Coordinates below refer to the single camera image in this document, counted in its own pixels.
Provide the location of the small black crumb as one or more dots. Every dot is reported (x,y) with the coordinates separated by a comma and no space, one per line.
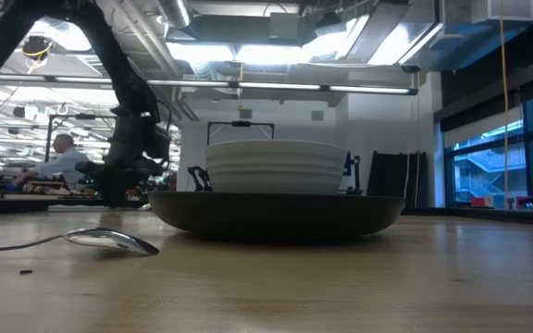
(26,272)

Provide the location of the black aluminium table frame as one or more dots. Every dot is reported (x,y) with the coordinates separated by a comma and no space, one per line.
(479,215)

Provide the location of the person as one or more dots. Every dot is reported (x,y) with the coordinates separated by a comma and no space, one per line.
(67,166)

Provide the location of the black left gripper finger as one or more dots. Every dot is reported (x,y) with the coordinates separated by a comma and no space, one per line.
(121,190)
(107,192)

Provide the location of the black background rig frame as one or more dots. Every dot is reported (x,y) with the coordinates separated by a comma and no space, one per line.
(241,123)

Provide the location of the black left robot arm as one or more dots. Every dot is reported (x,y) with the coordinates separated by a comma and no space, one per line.
(123,69)

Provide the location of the black round plate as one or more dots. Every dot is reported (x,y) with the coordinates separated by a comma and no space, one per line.
(276,215)

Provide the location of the long linear ceiling lamp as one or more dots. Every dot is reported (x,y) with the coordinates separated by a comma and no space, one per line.
(271,86)

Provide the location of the black frame clamp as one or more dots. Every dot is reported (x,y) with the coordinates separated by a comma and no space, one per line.
(353,173)
(200,179)

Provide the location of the background workbench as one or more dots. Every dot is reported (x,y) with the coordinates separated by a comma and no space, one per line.
(40,194)

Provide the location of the round silver air duct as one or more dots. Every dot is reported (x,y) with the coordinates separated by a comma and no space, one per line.
(175,11)

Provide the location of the red box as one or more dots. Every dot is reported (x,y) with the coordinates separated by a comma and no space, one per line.
(481,202)

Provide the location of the white ribbed bowl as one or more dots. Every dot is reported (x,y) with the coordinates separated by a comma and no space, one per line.
(276,166)

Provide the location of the black leaning panels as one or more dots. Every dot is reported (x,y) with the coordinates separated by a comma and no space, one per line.
(387,180)

